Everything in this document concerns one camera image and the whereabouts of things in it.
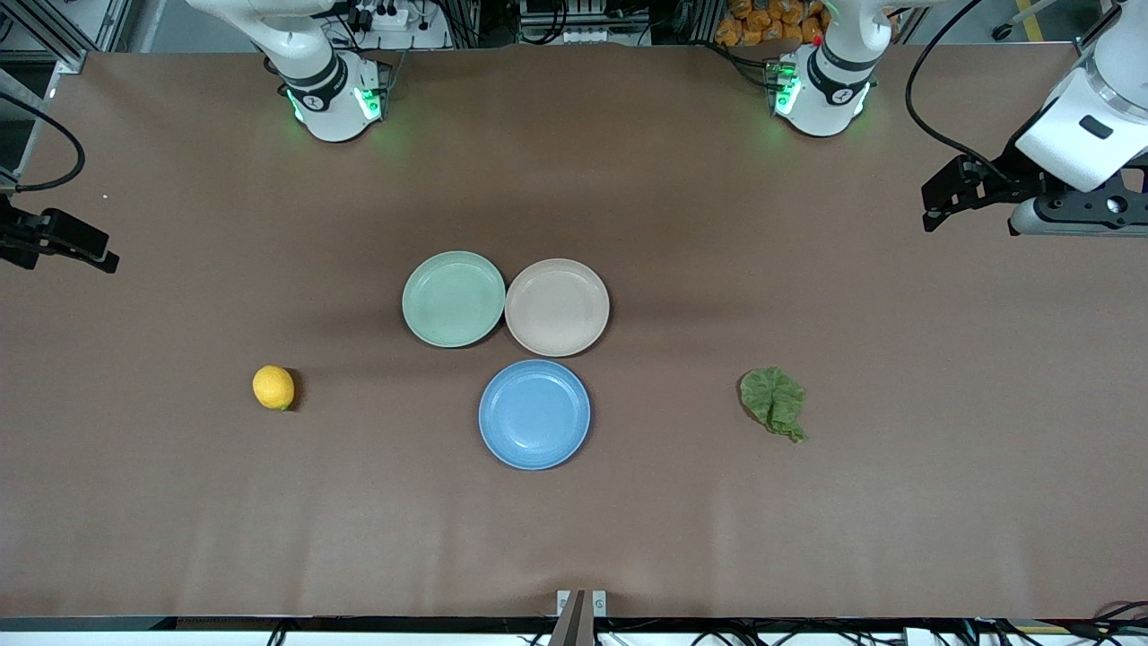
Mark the blue plate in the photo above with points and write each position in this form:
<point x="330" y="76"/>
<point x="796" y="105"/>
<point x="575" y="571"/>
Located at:
<point x="534" y="417"/>

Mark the yellow lemon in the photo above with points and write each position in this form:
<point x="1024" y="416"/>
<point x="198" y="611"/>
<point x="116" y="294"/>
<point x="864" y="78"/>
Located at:
<point x="273" y="388"/>

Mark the bag of oranges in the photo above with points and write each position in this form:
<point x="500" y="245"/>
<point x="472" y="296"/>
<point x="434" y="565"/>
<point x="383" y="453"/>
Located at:
<point x="762" y="22"/>

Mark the beige plate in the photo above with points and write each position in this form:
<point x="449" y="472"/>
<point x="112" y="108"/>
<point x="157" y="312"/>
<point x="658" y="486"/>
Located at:
<point x="556" y="309"/>

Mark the green lettuce leaf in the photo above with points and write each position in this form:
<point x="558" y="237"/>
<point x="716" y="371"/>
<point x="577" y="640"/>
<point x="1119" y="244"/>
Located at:
<point x="771" y="395"/>

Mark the green plate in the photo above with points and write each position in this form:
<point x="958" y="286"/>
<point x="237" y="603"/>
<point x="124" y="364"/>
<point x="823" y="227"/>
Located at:
<point x="453" y="301"/>

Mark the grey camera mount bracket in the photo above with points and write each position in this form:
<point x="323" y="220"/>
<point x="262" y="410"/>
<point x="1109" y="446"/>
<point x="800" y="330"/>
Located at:
<point x="578" y="619"/>

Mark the black equipment rack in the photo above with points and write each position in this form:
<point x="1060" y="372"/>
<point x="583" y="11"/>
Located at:
<point x="583" y="13"/>

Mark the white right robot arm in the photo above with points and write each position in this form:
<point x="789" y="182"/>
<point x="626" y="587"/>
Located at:
<point x="323" y="99"/>

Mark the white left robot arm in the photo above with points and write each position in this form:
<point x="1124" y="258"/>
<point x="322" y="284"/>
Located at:
<point x="830" y="90"/>

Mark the white power strip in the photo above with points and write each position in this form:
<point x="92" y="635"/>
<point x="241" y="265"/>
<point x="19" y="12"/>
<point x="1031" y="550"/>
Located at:
<point x="386" y="18"/>

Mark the brown table cover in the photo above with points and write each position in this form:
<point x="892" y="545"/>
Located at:
<point x="574" y="538"/>

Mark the aluminium frame profile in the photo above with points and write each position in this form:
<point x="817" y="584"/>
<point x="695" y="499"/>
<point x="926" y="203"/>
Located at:
<point x="67" y="54"/>

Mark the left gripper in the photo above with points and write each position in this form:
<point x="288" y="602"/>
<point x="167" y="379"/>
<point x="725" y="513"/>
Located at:
<point x="1012" y="183"/>

